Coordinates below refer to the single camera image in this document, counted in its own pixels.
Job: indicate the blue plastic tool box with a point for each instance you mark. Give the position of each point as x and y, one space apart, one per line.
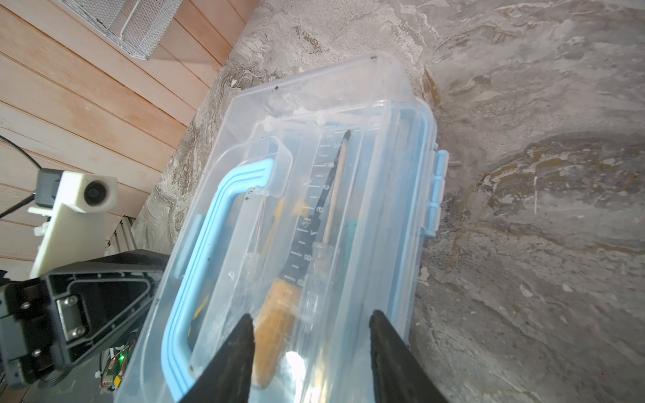
239 228

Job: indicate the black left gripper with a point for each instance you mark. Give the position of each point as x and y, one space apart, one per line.
89 318

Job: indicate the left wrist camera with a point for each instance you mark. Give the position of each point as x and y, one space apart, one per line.
76 205

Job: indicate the clear handled screwdriver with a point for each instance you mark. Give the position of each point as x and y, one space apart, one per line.
318 274

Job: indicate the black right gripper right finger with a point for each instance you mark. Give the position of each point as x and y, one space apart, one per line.
397 375

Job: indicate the white wire mesh shelf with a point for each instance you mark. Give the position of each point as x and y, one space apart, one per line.
135 26

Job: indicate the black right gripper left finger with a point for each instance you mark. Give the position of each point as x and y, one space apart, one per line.
228 376

